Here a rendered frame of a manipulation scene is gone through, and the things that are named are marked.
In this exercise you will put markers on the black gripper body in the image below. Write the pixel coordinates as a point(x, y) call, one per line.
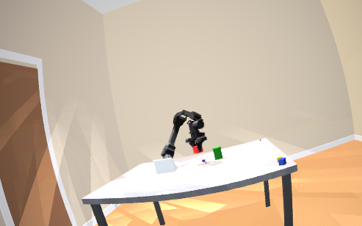
point(195, 136)

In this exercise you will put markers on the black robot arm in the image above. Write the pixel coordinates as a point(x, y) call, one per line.
point(178, 121)

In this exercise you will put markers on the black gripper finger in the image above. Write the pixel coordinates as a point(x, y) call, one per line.
point(199, 145)
point(193, 143)

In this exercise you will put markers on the red block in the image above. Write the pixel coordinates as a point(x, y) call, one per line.
point(195, 148)

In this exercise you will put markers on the small blue block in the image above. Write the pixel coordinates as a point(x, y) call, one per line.
point(282, 161)

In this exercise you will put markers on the green block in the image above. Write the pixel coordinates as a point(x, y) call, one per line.
point(217, 150)
point(218, 156)

